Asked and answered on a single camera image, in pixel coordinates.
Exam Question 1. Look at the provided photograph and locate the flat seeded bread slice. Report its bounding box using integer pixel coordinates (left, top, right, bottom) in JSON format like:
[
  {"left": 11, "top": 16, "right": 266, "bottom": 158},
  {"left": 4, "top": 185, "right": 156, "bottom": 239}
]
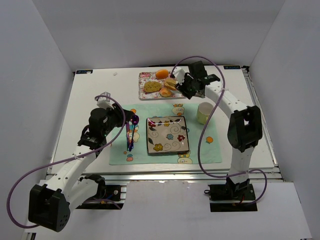
[{"left": 143, "top": 81, "right": 162, "bottom": 94}]

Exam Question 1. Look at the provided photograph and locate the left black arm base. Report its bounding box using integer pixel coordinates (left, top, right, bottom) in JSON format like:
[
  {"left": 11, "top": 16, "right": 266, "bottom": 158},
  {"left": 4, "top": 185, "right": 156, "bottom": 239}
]
[{"left": 76, "top": 174, "right": 127, "bottom": 210}]

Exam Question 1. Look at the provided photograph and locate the orange bun at back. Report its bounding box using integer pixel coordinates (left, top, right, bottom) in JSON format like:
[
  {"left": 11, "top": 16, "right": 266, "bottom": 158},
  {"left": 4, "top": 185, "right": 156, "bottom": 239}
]
[{"left": 155, "top": 69, "right": 169, "bottom": 80}]

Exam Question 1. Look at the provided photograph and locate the blue table label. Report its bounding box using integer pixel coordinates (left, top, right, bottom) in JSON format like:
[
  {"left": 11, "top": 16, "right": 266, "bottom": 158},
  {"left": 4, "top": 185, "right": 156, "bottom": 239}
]
[
  {"left": 223, "top": 65, "right": 241, "bottom": 70},
  {"left": 75, "top": 69, "right": 93, "bottom": 75}
]

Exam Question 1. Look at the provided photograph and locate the orange bun at front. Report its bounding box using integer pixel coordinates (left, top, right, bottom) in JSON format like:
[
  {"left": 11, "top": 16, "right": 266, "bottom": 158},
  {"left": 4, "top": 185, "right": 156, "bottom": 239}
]
[{"left": 159, "top": 87, "right": 173, "bottom": 98}]

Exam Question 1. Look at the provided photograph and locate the floral serving tray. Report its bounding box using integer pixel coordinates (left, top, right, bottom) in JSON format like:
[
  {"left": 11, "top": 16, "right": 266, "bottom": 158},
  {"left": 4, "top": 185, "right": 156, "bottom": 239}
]
[{"left": 138, "top": 71, "right": 185, "bottom": 101}]

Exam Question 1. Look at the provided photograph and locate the orange bun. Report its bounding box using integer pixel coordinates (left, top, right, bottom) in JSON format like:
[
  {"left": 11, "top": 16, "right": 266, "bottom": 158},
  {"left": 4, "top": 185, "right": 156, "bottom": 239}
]
[
  {"left": 159, "top": 87, "right": 173, "bottom": 98},
  {"left": 155, "top": 69, "right": 169, "bottom": 80}
]

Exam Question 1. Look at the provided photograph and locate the right blue table label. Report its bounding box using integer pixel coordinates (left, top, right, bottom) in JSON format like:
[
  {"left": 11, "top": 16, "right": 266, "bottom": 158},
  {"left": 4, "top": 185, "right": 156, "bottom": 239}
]
[{"left": 223, "top": 65, "right": 241, "bottom": 70}]

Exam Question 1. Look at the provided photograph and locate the purple spoon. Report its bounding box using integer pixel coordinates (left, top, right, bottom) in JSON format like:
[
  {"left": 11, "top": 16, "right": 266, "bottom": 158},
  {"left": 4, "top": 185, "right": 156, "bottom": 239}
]
[{"left": 126, "top": 114, "right": 140, "bottom": 152}]

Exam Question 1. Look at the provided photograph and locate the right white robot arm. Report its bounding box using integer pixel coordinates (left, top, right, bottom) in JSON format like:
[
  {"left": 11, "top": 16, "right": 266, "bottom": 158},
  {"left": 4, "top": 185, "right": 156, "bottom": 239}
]
[{"left": 170, "top": 61, "right": 263, "bottom": 199}]

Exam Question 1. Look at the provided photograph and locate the square floral plate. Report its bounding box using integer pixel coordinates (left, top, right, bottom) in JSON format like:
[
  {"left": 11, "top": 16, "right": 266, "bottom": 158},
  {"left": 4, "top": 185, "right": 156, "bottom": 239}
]
[{"left": 146, "top": 115, "right": 190, "bottom": 156}]

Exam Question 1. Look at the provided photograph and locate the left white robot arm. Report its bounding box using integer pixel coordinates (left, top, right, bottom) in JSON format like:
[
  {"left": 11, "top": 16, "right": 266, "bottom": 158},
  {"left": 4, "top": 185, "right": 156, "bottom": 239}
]
[{"left": 28, "top": 104, "right": 134, "bottom": 232}]

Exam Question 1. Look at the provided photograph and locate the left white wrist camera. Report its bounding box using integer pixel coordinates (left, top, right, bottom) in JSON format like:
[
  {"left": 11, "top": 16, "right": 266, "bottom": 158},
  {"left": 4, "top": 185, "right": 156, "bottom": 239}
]
[{"left": 94, "top": 91, "right": 113, "bottom": 110}]

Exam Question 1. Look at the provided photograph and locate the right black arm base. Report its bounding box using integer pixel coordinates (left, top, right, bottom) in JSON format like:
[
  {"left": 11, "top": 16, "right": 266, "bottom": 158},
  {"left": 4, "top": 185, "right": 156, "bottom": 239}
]
[{"left": 203, "top": 184, "right": 258, "bottom": 213}]

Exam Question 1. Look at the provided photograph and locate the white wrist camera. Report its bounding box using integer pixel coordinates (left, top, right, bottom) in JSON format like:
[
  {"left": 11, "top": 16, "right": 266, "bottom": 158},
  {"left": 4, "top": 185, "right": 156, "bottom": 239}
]
[
  {"left": 170, "top": 67, "right": 185, "bottom": 85},
  {"left": 94, "top": 91, "right": 113, "bottom": 110}
]

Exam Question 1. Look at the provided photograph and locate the light green placemat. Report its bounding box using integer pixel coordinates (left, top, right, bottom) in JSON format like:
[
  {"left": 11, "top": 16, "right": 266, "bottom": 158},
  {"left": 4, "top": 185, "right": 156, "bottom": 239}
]
[{"left": 106, "top": 102, "right": 222, "bottom": 166}]

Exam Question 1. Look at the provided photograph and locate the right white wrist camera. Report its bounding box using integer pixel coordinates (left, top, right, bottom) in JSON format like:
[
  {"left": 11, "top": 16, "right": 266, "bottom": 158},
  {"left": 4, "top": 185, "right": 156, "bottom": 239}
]
[{"left": 170, "top": 67, "right": 185, "bottom": 85}]

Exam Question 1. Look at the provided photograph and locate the left blue table label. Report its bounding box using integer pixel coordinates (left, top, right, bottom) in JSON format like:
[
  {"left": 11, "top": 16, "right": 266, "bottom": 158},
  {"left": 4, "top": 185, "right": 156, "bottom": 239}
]
[{"left": 75, "top": 69, "right": 93, "bottom": 75}]

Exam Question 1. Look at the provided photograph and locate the pale yellow mug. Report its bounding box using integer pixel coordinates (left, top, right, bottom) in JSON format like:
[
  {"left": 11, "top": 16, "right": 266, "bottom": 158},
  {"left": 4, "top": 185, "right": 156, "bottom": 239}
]
[{"left": 196, "top": 102, "right": 214, "bottom": 125}]

